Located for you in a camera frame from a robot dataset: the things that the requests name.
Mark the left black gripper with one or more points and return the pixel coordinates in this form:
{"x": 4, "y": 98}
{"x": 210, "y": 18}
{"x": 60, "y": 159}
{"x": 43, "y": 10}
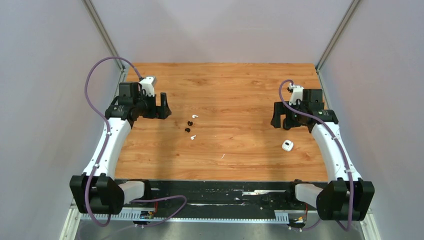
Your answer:
{"x": 158, "y": 112}

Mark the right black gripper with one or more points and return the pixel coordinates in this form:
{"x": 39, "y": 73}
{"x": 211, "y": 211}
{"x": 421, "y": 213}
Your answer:
{"x": 280, "y": 108}

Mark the white earbud charging case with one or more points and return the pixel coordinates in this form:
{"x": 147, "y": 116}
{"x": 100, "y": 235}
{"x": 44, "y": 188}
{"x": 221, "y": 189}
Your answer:
{"x": 287, "y": 145}

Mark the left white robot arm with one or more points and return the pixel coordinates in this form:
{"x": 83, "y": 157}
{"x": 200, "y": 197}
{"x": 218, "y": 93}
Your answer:
{"x": 95, "y": 190}

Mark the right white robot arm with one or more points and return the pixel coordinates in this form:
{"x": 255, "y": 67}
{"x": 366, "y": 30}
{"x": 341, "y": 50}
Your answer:
{"x": 347, "y": 196}

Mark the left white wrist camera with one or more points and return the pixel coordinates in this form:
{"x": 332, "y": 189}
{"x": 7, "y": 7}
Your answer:
{"x": 147, "y": 85}

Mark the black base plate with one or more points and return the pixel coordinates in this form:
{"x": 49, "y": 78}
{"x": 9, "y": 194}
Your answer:
{"x": 179, "y": 194}

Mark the slotted cable duct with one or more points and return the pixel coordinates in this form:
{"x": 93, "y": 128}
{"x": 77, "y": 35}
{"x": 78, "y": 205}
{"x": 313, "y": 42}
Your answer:
{"x": 206, "y": 214}

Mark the left aluminium frame post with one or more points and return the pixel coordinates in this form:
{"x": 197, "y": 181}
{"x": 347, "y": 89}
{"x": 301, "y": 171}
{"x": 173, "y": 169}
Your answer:
{"x": 96, "y": 19}

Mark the aluminium frame post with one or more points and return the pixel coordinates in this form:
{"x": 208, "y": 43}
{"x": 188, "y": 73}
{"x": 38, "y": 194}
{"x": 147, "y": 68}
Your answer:
{"x": 96, "y": 19}
{"x": 354, "y": 4}

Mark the right aluminium frame post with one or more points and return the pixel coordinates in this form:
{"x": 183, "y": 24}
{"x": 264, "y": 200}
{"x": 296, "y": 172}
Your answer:
{"x": 354, "y": 4}

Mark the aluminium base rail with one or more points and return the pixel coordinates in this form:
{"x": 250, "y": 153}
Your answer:
{"x": 71, "y": 224}

